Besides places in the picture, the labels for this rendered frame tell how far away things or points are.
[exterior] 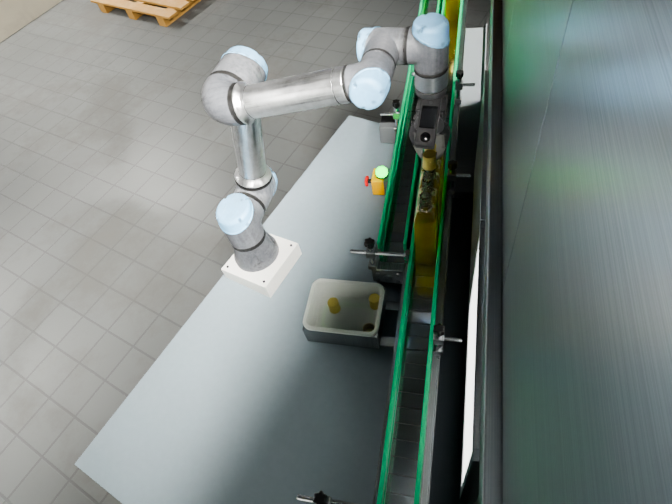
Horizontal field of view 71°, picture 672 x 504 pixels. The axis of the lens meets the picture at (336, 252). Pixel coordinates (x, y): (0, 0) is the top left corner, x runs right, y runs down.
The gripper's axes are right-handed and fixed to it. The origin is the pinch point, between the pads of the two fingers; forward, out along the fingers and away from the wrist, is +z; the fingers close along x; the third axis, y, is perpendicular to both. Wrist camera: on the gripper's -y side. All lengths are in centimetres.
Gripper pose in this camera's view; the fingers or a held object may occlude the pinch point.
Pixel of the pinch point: (429, 156)
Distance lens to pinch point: 127.7
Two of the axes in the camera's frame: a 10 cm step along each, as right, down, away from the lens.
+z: 1.6, 5.8, 8.0
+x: -9.6, -1.2, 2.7
